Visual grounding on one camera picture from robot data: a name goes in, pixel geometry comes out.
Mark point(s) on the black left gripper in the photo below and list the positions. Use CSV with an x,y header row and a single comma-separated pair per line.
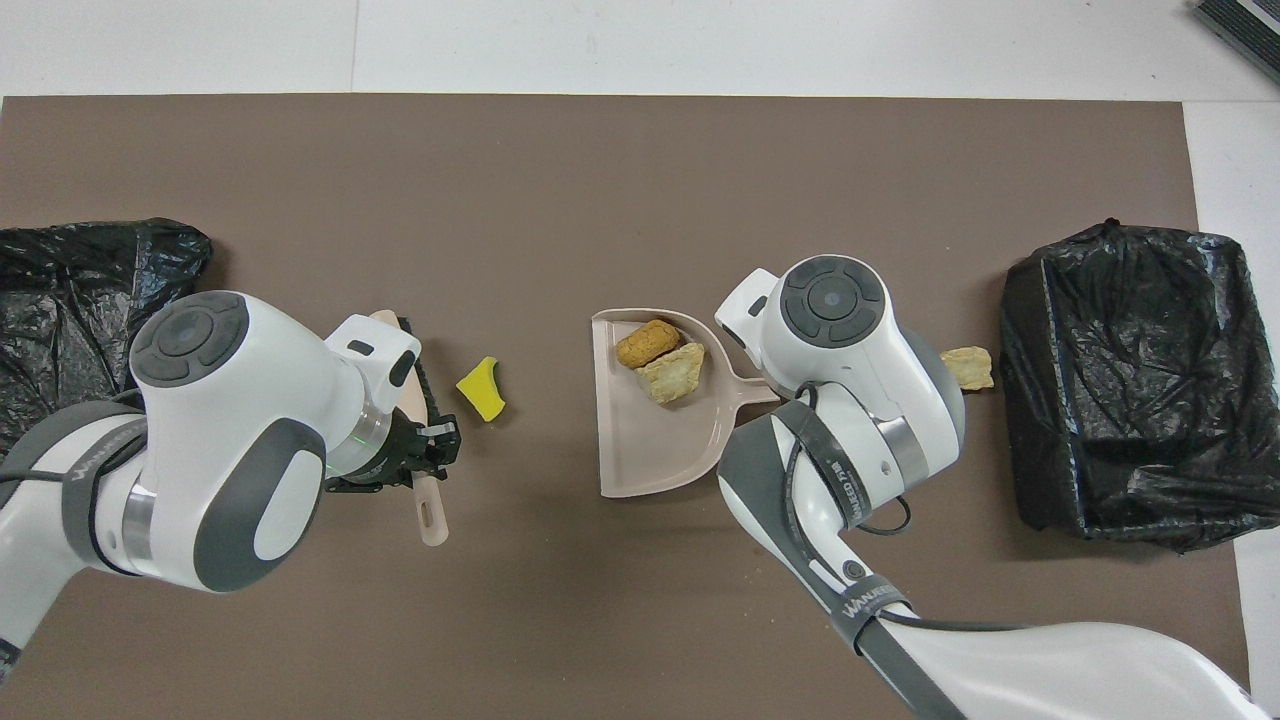
x,y
395,460

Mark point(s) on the plain yellow sponge piece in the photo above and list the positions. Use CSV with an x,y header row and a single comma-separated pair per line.
x,y
482,390

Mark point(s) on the beige hand brush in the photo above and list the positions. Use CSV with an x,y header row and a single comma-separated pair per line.
x,y
432,515

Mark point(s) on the beige plastic dustpan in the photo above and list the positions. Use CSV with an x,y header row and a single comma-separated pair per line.
x,y
650,450

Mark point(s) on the brown cracked bread roll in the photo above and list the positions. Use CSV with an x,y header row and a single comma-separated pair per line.
x,y
648,343

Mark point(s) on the beige angular foam chunk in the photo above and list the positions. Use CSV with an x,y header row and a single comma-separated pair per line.
x,y
672,375

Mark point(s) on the beige foam lump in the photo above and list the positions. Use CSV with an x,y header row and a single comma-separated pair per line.
x,y
970,368

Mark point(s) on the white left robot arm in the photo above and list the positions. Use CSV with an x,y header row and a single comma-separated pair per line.
x,y
230,400

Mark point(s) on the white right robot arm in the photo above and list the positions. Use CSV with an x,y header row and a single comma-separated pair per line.
x,y
830,320

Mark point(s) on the black bag lined bin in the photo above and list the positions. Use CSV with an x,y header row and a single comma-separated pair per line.
x,y
1120,350
60,270

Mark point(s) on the brown table mat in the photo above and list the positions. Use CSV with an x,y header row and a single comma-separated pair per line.
x,y
600,150

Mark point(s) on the grey ridged device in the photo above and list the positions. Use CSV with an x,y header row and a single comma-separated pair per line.
x,y
1245,25

